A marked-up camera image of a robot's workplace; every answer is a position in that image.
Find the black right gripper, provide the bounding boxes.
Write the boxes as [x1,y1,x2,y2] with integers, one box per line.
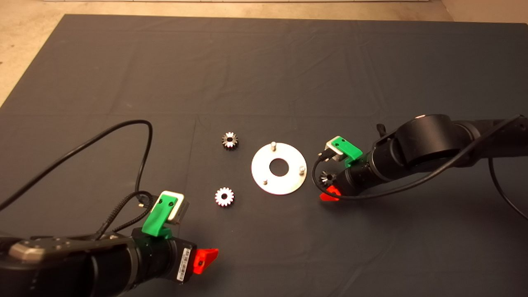
[320,155,378,202]

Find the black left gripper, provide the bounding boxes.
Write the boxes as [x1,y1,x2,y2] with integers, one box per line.
[132,236,219,291]

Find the round metal carrier plate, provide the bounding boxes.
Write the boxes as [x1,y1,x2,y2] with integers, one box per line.
[251,141,308,196]

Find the dark grey table cloth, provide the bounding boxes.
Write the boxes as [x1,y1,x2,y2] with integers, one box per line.
[0,14,528,297]

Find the smooth black right camera cable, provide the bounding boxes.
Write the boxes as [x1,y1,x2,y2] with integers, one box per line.
[311,115,528,220]

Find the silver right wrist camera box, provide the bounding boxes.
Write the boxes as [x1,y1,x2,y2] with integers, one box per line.
[325,136,345,159]

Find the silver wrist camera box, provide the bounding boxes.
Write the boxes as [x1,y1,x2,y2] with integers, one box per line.
[161,191,189,225]
[325,136,345,159]

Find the green right camera mount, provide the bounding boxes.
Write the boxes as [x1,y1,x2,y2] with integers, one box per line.
[332,138,363,167]

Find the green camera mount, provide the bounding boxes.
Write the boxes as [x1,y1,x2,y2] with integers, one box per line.
[332,138,363,167]
[141,195,179,238]

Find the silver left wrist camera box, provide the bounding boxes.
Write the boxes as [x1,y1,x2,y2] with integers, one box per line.
[161,191,189,225]

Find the green left camera mount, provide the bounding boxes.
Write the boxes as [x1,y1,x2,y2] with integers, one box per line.
[141,195,179,238]

